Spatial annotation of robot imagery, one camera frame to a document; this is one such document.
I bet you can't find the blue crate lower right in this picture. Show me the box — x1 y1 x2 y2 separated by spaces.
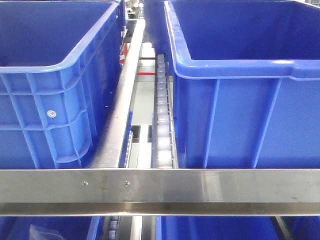
156 216 279 240

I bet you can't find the blue crate centre left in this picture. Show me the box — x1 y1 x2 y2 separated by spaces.
0 0 121 169

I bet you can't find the stainless steel rack rail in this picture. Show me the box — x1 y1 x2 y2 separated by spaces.
0 168 320 216

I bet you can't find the white roller conveyor track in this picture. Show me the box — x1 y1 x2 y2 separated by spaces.
151 53 179 169

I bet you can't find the steel divider rail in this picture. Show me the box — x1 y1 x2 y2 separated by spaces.
91 19 145 168

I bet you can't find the blue crate tilted top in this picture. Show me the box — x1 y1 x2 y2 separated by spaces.
144 0 169 54

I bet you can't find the blue crate lower left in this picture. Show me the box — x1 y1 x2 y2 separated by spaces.
0 216 105 240

